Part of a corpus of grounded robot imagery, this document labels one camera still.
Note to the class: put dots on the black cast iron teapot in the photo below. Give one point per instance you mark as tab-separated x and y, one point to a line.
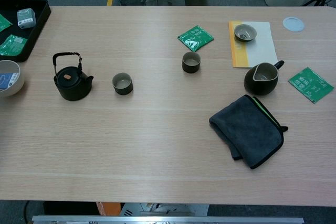
71	87

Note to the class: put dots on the dark ceramic teacup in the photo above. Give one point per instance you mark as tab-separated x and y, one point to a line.
191	68
122	89

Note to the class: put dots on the green tea packet clear window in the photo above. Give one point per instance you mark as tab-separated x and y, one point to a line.
195	37

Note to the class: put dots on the grey microfiber towel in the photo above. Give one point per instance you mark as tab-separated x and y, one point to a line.
249	132

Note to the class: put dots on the dark ceramic fairness pitcher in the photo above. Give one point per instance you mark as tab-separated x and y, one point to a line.
258	88

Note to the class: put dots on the grey ceramic tea bowl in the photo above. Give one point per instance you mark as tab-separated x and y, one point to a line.
240	31

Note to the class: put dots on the yellow and white booklet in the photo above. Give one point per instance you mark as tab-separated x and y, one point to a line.
262	51

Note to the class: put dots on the green tea packet white print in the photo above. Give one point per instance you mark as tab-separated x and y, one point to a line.
311	85

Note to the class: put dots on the white round bowl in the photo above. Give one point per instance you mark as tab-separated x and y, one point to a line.
18	86

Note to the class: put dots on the black plastic tray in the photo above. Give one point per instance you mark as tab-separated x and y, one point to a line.
39	11

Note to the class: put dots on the grey-green wrapped tea box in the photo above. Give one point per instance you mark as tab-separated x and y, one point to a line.
26	19

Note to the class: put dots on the blue tea bag packet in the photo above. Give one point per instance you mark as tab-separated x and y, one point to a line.
6	81

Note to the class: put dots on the green tea packet white label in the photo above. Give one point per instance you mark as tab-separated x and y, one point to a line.
11	45

